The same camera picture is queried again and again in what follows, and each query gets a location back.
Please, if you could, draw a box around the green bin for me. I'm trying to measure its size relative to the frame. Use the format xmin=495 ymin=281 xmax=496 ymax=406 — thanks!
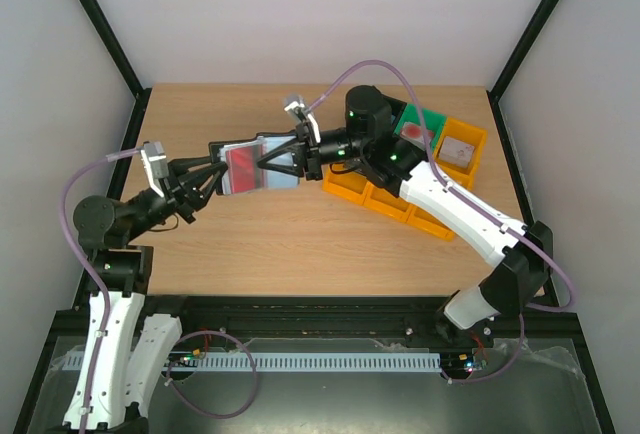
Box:
xmin=394 ymin=104 xmax=447 ymax=151

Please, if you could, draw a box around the black leather card holder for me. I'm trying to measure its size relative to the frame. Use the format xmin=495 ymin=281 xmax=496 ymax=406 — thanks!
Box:
xmin=209 ymin=133 xmax=300 ymax=196

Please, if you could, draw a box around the yellow bin front left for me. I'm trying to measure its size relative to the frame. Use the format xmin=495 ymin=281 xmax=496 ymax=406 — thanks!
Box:
xmin=322 ymin=164 xmax=369 ymax=205

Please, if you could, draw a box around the white pink card stack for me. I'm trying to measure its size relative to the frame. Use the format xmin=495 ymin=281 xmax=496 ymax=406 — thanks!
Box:
xmin=438 ymin=136 xmax=475 ymax=169

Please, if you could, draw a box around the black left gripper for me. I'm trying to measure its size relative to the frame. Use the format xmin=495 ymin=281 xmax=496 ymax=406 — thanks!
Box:
xmin=125 ymin=153 xmax=228 ymax=243

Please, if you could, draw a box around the red card in holder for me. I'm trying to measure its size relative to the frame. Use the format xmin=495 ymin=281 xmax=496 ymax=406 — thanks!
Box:
xmin=225 ymin=145 xmax=263 ymax=194

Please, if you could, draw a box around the yellow bin back right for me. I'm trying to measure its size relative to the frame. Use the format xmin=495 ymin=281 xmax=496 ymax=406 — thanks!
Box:
xmin=434 ymin=117 xmax=488 ymax=191

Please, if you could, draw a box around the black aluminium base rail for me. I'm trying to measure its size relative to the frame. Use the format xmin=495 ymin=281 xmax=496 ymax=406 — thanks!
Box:
xmin=54 ymin=295 xmax=581 ymax=350

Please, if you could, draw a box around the right frame post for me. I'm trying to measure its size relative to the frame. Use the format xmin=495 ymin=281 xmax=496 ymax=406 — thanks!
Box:
xmin=489 ymin=0 xmax=588 ymax=95

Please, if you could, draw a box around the frame post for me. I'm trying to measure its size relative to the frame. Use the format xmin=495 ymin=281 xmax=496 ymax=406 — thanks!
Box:
xmin=52 ymin=0 xmax=152 ymax=100
xmin=489 ymin=0 xmax=588 ymax=95

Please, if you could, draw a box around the purple cable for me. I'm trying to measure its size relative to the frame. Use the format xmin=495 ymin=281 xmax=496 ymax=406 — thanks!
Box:
xmin=304 ymin=59 xmax=579 ymax=388
xmin=60 ymin=148 xmax=149 ymax=434

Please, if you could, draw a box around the yellow bin front middle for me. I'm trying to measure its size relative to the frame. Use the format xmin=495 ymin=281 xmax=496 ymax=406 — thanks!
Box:
xmin=363 ymin=182 xmax=411 ymax=223

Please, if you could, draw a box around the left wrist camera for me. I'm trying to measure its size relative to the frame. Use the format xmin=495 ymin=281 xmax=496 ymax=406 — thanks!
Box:
xmin=140 ymin=141 xmax=169 ymax=198

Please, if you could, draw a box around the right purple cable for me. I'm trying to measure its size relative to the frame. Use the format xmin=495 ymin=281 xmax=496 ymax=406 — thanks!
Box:
xmin=304 ymin=59 xmax=579 ymax=388

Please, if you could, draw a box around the white red circle card stack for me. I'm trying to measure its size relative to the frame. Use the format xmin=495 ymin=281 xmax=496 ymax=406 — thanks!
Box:
xmin=400 ymin=122 xmax=433 ymax=146

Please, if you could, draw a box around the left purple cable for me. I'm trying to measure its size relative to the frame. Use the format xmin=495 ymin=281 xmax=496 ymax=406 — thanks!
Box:
xmin=60 ymin=148 xmax=149 ymax=434

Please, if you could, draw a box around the black bin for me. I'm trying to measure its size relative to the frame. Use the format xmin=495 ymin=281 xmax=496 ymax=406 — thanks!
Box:
xmin=382 ymin=94 xmax=407 ymax=126

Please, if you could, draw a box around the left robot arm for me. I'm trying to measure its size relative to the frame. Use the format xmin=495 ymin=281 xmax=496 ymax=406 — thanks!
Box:
xmin=53 ymin=148 xmax=227 ymax=433

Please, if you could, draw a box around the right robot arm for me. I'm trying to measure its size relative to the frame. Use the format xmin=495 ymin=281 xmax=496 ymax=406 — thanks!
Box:
xmin=256 ymin=85 xmax=553 ymax=346

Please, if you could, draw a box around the yellow bin front right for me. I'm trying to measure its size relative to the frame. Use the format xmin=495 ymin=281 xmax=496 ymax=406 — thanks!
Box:
xmin=406 ymin=206 xmax=455 ymax=241

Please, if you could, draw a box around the yellow bin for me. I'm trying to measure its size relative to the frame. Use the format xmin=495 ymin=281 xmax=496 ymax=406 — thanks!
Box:
xmin=322 ymin=164 xmax=369 ymax=205
xmin=434 ymin=117 xmax=488 ymax=191
xmin=406 ymin=206 xmax=455 ymax=241
xmin=363 ymin=182 xmax=411 ymax=223

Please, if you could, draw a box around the left frame post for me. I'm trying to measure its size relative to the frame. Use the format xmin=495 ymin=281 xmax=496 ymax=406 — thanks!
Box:
xmin=52 ymin=0 xmax=152 ymax=100

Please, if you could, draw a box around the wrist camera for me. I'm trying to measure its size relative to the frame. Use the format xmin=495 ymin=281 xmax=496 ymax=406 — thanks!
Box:
xmin=283 ymin=94 xmax=321 ymax=147
xmin=140 ymin=141 xmax=169 ymax=198

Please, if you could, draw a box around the slotted cable duct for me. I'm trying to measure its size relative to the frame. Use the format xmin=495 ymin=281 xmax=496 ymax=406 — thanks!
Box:
xmin=172 ymin=352 xmax=441 ymax=373

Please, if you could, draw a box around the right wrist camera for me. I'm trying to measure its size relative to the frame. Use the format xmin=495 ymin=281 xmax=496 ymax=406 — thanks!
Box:
xmin=283 ymin=94 xmax=321 ymax=147

